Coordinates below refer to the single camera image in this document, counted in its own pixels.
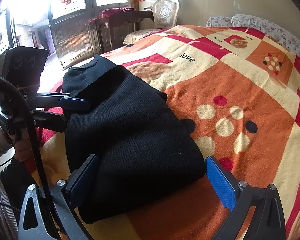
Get left hand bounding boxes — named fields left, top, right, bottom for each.
left=10, top=129, right=32, bottom=162

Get dark wooden cabinet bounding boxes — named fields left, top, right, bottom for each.
left=89, top=10, right=154, bottom=54

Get black cable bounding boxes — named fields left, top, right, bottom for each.
left=0, top=73, right=68, bottom=240

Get black knit pants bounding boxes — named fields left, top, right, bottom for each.
left=63, top=55, right=205, bottom=224

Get white ornate chair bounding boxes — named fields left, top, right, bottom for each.
left=152, top=0, right=179, bottom=29

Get floral pillow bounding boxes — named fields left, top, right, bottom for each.
left=206, top=14, right=300, bottom=57

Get checkered love blanket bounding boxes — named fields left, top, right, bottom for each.
left=40, top=25, right=300, bottom=239

